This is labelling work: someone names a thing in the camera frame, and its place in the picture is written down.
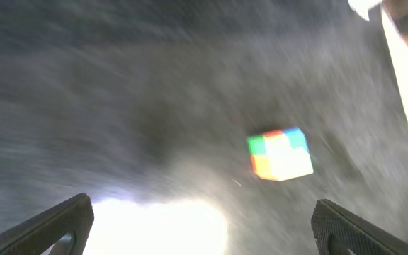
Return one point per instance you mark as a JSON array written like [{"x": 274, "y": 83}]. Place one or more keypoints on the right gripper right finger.
[{"x": 352, "y": 233}]

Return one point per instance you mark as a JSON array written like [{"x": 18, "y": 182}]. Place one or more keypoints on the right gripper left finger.
[{"x": 48, "y": 226}]

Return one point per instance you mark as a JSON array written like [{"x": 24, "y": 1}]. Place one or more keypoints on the many-coloured puzzle cube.
[{"x": 282, "y": 156}]

